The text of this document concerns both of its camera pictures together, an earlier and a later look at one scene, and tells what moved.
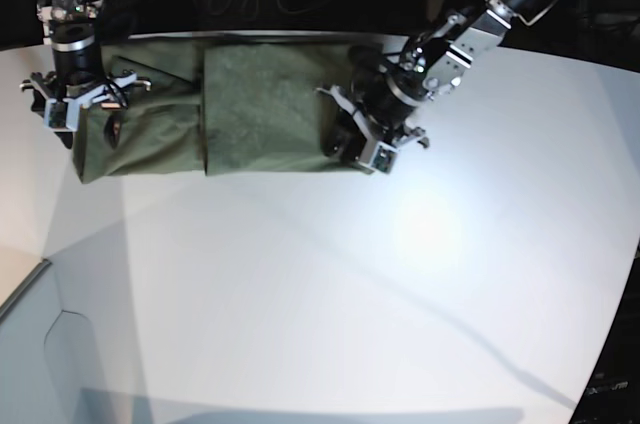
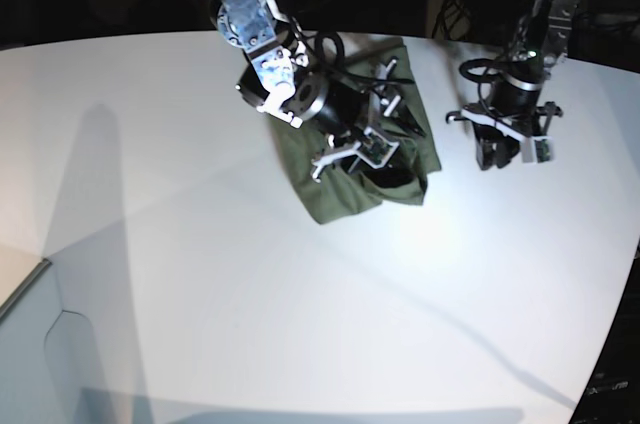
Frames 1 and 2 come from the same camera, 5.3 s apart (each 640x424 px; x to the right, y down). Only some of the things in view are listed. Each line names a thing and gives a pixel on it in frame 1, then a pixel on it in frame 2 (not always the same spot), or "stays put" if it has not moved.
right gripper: [345, 136] to [492, 147]
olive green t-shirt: [220, 106] to [403, 181]
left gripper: [74, 103] to [387, 176]
